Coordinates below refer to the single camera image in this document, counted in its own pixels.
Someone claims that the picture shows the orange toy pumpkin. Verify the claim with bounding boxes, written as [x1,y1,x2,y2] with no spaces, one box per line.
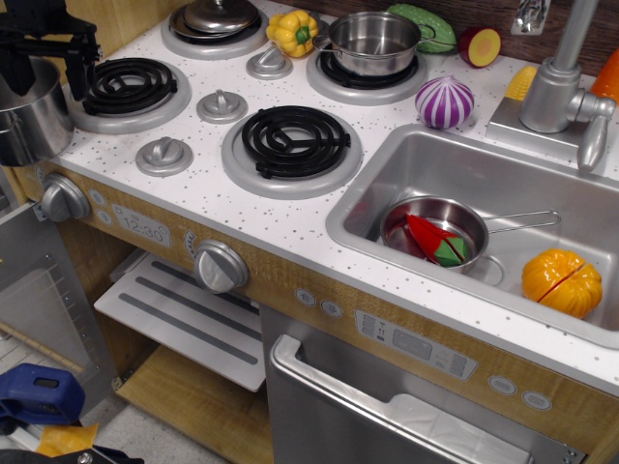
[521,248,604,319]

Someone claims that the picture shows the purple toy onion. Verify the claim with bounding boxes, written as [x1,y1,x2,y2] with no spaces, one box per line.
[415,75,475,130]

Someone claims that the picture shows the silver oven dial left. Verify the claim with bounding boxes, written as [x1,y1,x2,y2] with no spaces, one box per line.
[41,173,92,222]

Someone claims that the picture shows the green toy cucumber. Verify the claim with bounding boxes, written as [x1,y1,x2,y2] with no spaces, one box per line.
[386,3,457,54]

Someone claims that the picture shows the silver toy sink basin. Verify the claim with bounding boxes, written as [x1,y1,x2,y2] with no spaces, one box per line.
[326,125,618,349]

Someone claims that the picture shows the blue clamp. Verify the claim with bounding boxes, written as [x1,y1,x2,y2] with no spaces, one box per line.
[1,363,86,425]

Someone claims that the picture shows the white oven rack shelf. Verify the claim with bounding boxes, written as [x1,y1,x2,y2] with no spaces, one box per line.
[95,253,266,392]

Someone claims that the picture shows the silver stove knob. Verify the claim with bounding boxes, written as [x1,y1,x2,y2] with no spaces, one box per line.
[246,46,293,80]
[196,89,249,125]
[135,136,193,177]

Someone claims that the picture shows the front centre black burner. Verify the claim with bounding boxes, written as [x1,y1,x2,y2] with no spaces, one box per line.
[221,105,363,200]

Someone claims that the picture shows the silver dishwasher door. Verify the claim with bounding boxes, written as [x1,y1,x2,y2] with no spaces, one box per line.
[260,307,587,463]

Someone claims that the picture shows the orange toy carrot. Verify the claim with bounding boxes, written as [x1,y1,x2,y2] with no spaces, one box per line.
[590,49,619,102]

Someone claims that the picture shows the steel saucepan with wire handle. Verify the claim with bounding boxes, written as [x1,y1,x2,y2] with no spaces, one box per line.
[380,195,561,275]

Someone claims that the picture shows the yellow toy bell pepper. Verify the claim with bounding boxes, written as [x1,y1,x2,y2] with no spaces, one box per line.
[266,10,318,58]

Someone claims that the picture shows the silver stove knob back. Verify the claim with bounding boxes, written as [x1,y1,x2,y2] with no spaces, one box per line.
[246,46,293,80]

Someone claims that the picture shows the tall steel pot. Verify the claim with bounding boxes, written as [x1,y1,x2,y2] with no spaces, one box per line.
[1,58,74,167]

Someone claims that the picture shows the silver stove knob middle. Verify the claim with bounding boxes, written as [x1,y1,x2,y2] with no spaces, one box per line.
[196,89,249,125]

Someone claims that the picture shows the yellow cloth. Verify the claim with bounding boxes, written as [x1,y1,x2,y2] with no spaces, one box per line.
[36,423,99,457]

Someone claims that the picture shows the open oven door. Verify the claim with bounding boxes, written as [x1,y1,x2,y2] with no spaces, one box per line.
[1,204,116,419]

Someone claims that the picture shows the dishwasher control panel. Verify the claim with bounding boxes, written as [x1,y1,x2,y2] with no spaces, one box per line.
[354,309,479,381]

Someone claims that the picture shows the front left black burner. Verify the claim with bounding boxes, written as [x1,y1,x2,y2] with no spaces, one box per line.
[64,58,192,134]

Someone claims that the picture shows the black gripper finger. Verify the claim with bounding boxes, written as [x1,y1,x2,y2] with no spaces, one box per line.
[1,49,36,96]
[65,50,97,101]

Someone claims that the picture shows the silver stove knob front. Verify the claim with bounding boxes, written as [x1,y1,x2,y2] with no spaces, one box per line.
[135,136,193,177]

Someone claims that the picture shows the back right black burner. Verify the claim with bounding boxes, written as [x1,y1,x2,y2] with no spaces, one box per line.
[306,52,428,106]

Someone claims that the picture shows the silver oven dial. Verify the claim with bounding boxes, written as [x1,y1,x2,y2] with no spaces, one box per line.
[41,173,92,222]
[193,240,250,294]

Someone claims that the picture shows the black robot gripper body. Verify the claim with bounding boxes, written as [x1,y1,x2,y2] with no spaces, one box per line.
[1,1,101,58]

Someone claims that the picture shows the steel pot lid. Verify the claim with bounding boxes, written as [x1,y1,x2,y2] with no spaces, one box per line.
[182,0,259,34]

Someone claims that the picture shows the oven clock display panel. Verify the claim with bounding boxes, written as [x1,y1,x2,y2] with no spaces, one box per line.
[112,204,171,247]

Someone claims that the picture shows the red toy fruit half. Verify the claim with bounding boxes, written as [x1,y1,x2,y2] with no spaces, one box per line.
[457,27,502,69]

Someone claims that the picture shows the small steel pot with handles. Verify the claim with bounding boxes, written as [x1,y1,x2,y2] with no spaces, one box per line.
[312,12,438,77]

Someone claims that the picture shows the black burner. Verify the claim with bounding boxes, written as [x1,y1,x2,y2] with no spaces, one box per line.
[64,58,192,134]
[306,52,428,106]
[221,105,363,200]

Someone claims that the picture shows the yellow toy corn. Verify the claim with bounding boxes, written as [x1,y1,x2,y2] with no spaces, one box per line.
[505,66,537,102]

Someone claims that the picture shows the red toy chili pepper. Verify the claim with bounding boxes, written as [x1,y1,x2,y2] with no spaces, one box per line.
[405,215,468,267]

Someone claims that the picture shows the silver toy faucet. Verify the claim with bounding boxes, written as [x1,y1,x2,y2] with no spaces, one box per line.
[486,1,616,172]

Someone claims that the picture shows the silver oven dial right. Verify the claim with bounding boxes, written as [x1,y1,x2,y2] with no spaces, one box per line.
[193,240,250,294]

